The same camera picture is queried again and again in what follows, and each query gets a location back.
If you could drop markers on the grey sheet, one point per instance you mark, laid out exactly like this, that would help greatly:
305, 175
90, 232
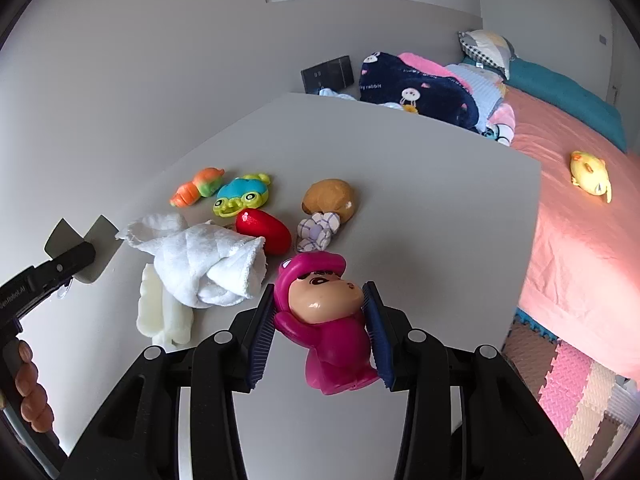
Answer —
100, 255

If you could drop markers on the pink monkey figure toy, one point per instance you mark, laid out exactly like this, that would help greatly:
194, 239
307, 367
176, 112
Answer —
325, 340

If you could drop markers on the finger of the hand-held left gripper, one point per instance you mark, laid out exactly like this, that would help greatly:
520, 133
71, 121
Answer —
75, 260

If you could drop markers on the orange and green carrot toy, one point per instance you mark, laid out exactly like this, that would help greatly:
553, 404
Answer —
200, 182

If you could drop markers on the pink bed sheet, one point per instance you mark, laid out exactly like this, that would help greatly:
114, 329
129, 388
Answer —
580, 260

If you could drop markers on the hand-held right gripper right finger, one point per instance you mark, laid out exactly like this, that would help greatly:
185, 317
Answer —
377, 340

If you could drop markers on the navy rabbit print blanket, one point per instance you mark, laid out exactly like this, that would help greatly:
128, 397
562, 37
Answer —
425, 95

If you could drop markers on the white quilted towel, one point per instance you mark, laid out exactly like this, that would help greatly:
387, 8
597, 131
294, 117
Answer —
200, 260

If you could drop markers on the yellow chick plush toy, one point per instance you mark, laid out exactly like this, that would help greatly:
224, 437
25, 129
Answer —
590, 172

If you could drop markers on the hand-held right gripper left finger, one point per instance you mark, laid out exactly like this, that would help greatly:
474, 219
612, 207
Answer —
262, 335

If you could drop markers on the checkered patchwork pillow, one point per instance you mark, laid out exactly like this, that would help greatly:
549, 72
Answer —
487, 47

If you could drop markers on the black wall switch panel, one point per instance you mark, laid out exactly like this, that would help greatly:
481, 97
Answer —
327, 72

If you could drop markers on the brown bread toy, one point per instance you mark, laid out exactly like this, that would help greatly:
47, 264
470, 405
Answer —
327, 197

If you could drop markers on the white cartoon print blanket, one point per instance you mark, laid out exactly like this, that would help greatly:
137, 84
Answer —
502, 125

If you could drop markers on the white door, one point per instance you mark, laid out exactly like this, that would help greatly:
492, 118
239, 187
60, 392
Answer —
622, 70

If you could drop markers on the red heart-shaped toy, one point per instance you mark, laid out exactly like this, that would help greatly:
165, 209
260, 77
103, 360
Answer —
265, 230

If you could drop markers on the blue yellow turtle toy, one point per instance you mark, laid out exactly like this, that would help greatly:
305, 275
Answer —
240, 192

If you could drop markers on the purple checkered cloth ball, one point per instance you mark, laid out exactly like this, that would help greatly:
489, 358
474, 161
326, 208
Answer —
317, 232

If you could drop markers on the light blue quilted blanket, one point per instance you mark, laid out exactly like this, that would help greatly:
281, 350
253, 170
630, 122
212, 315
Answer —
482, 85

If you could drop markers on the person's left hand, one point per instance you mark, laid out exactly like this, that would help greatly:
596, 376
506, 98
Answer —
32, 390

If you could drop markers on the light blue cloth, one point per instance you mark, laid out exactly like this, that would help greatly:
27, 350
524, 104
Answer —
332, 94

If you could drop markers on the teal pillow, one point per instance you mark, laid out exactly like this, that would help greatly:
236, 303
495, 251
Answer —
560, 90

